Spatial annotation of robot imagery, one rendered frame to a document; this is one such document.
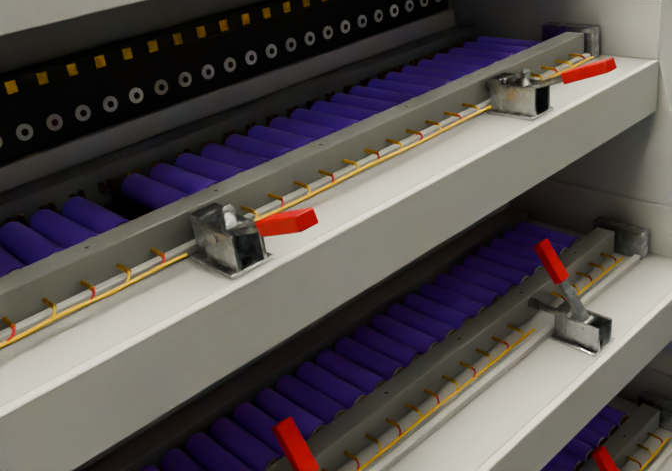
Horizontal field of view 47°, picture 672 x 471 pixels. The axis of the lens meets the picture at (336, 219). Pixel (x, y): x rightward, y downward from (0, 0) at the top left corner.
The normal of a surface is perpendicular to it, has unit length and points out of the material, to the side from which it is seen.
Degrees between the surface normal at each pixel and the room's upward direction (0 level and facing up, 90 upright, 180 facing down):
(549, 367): 16
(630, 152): 90
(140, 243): 106
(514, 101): 90
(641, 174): 90
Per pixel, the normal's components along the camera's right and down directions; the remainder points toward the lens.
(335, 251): 0.68, 0.24
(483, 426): -0.13, -0.90
